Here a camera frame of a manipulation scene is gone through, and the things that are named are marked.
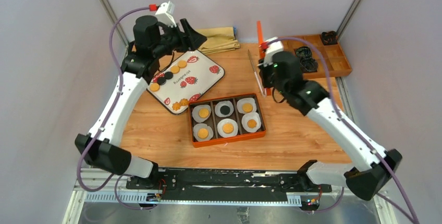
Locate swirl yellow cookie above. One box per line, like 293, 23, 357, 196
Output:
247, 119, 257, 129

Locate round yellow cookie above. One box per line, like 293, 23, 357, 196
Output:
149, 83, 161, 92
177, 60, 187, 69
222, 122, 235, 134
197, 128, 209, 139
170, 65, 180, 74
242, 103, 254, 114
198, 108, 210, 118

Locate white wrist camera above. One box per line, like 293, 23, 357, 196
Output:
149, 1, 177, 28
261, 41, 284, 63

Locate white paper cup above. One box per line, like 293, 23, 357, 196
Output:
237, 97, 257, 114
241, 112, 262, 133
192, 104, 211, 123
214, 101, 234, 118
217, 118, 239, 138
193, 123, 214, 142

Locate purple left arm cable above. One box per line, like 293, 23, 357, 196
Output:
76, 6, 158, 211

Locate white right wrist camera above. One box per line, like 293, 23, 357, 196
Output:
261, 41, 284, 63

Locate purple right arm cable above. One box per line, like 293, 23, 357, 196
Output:
267, 36, 420, 224

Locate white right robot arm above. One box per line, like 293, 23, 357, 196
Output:
258, 51, 402, 201

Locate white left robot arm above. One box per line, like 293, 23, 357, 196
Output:
75, 15, 207, 189

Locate white paper cup back right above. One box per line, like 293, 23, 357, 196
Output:
237, 97, 257, 114

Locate wooden compartment organizer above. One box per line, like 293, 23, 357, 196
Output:
297, 34, 352, 79

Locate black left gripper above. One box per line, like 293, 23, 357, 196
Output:
152, 18, 206, 59

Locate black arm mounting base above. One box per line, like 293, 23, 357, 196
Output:
126, 168, 332, 203

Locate dark rolled item in corner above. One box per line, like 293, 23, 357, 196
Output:
320, 31, 338, 46

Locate white paper cup front middle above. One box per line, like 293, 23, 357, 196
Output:
217, 118, 239, 138

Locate white paper cup back left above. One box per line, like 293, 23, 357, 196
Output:
192, 104, 211, 123

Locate white strawberry tray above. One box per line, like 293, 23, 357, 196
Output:
147, 51, 225, 115

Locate white paper cup front right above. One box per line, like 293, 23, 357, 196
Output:
241, 112, 262, 133

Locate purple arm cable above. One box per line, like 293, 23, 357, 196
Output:
267, 36, 420, 224
76, 6, 158, 211

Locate orange box lid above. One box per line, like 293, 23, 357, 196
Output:
256, 20, 265, 69

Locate white paper cup front left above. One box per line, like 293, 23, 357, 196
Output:
193, 123, 214, 142

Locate metal tongs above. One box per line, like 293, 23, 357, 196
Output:
247, 50, 266, 97

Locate black sandwich cookie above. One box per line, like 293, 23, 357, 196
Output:
164, 71, 174, 80
156, 77, 167, 86
219, 105, 231, 116

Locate white paper cup back middle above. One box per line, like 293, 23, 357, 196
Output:
214, 101, 234, 118

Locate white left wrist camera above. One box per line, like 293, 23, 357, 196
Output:
149, 1, 177, 28

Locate orange compartment cookie box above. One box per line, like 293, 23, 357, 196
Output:
189, 93, 267, 148

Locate folded yellow cloth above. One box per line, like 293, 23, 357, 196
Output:
197, 27, 240, 55

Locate flower yellow cookie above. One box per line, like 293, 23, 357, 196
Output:
179, 98, 189, 107
172, 102, 181, 111

